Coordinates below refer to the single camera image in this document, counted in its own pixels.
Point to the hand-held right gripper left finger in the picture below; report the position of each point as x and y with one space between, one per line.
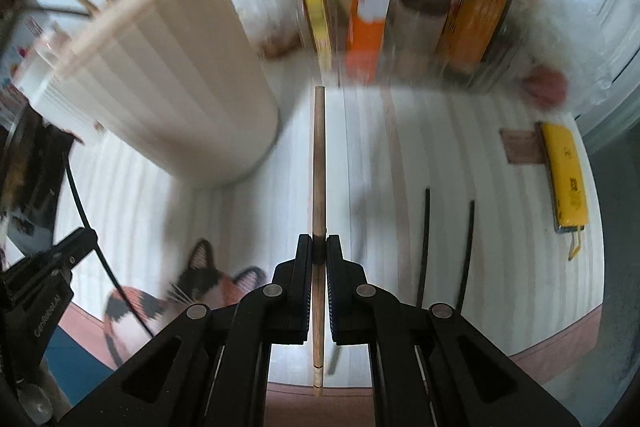
306 297

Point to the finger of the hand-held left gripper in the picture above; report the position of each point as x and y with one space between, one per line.
80 247

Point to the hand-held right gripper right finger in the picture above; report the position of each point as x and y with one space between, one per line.
334 302

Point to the cream ribbed utensil holder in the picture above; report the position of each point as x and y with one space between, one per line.
175 82

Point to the white pink electric kettle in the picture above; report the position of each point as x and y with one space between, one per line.
65 107

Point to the striped cat print mat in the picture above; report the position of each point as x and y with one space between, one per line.
450 147

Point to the clear condiment tray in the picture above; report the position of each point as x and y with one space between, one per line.
385 79

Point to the small brown card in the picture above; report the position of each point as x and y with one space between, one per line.
522 147

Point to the clear plastic packet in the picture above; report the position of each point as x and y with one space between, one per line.
280 42

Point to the orange white packet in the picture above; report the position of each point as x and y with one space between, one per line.
367 42

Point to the yellow seasoning box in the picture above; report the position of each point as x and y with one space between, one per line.
320 22

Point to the red food in bag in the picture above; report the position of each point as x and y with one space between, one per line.
547 87

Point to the brown lid jar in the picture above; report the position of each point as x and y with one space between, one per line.
422 2

